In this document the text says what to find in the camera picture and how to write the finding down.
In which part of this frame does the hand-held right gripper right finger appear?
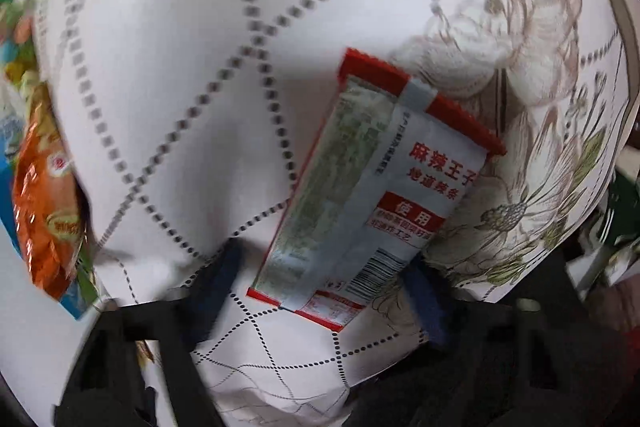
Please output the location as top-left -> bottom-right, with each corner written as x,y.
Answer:
350,257 -> 632,427

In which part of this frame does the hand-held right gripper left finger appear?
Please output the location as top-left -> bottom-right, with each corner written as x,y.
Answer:
54,239 -> 247,427

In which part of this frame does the red white snack packet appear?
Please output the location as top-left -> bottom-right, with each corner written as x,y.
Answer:
246,48 -> 507,333

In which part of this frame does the orange snack packet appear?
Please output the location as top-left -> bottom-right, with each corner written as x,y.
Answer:
12,82 -> 97,301

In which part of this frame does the white floral tablecloth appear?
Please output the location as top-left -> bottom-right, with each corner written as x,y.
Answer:
0,0 -> 629,427

